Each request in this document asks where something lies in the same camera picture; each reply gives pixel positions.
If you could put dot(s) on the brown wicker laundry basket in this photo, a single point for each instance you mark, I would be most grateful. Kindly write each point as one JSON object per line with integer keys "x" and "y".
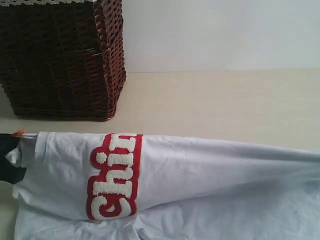
{"x": 63, "y": 61}

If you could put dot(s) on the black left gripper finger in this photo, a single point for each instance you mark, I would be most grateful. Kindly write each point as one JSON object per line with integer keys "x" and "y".
{"x": 10, "y": 173}
{"x": 8, "y": 142}

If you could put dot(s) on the white t-shirt red lettering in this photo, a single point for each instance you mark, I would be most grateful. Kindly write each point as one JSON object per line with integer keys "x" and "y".
{"x": 128, "y": 186}

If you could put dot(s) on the white lace cloth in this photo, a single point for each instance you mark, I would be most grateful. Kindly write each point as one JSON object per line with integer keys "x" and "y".
{"x": 8, "y": 3}

